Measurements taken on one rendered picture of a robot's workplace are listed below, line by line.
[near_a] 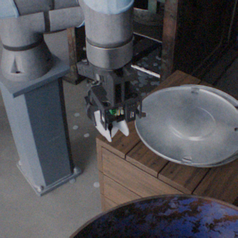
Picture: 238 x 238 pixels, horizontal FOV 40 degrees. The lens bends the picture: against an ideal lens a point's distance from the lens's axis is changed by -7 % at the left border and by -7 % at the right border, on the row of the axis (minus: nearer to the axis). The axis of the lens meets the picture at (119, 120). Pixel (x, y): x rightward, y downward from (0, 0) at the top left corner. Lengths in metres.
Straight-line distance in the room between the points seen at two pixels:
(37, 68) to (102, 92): 0.35
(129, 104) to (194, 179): 0.29
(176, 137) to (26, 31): 0.45
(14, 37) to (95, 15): 0.42
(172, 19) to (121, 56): 0.67
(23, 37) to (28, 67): 0.09
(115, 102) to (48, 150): 0.55
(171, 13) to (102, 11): 0.71
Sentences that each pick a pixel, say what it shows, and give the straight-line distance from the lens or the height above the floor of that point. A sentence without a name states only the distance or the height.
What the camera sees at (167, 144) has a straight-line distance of 0.81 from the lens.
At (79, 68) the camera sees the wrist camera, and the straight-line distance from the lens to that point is 0.67.
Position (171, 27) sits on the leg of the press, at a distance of 1.19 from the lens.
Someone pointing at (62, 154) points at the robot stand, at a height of 0.13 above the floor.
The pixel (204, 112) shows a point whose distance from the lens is 0.90.
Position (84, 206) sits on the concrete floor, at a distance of 1.16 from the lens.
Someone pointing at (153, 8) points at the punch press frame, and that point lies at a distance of 1.28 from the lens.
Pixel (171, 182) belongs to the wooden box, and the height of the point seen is 0.34.
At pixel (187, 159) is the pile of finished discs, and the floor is 0.36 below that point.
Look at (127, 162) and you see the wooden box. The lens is 0.84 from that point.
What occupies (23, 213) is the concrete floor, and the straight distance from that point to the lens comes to 1.18.
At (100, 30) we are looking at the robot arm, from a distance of 0.50.
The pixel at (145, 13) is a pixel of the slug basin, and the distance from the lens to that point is 1.42.
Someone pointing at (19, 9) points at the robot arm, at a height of 0.75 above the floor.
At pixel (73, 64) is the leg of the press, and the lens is 1.61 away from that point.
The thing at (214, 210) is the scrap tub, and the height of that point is 0.45.
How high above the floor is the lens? 0.96
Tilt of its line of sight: 42 degrees down
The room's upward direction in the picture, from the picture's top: straight up
